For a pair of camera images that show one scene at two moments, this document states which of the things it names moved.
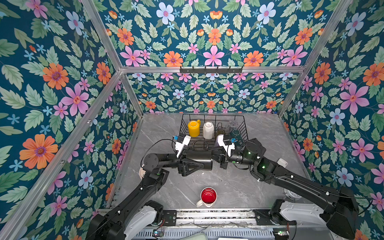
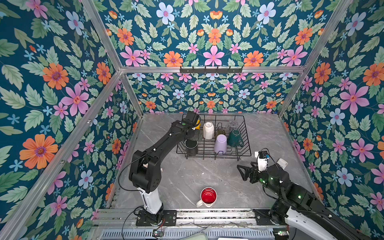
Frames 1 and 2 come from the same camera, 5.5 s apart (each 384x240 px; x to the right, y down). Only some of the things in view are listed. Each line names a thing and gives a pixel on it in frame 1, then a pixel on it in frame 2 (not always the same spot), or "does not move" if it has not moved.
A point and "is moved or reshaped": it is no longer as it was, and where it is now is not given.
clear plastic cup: x=233 y=124 does not move
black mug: x=201 y=153 is moved or reshaped
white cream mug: x=208 y=130 does not move
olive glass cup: x=220 y=131 does not move
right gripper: x=229 y=157 -> x=254 y=172
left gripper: x=183 y=169 -> x=196 y=136
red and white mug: x=208 y=195 does not move
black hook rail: x=211 y=70 does not move
